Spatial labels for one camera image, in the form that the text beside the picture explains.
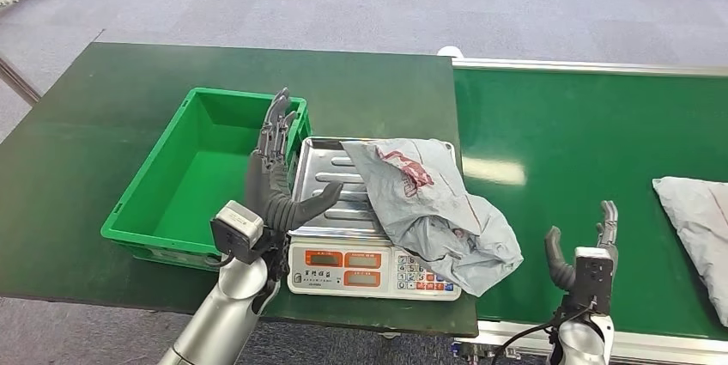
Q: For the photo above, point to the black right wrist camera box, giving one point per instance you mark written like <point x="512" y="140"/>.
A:
<point x="594" y="280"/>

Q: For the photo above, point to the white electronic scale steel tray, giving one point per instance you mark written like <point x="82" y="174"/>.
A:
<point x="335" y="263"/>

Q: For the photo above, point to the green plastic crate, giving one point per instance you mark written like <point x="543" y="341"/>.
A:
<point x="188" y="180"/>

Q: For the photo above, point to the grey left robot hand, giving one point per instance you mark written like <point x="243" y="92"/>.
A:
<point x="270" y="192"/>

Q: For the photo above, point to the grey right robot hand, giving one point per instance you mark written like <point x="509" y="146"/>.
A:
<point x="557" y="265"/>

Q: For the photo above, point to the plain grey mailer package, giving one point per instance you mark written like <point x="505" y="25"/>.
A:
<point x="699" y="226"/>

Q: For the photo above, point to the grey package with red print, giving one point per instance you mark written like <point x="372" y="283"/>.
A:
<point x="421" y="209"/>

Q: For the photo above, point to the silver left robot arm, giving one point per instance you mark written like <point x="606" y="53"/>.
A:
<point x="227" y="311"/>

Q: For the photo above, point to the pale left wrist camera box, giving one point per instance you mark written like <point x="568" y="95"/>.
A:
<point x="239" y="223"/>

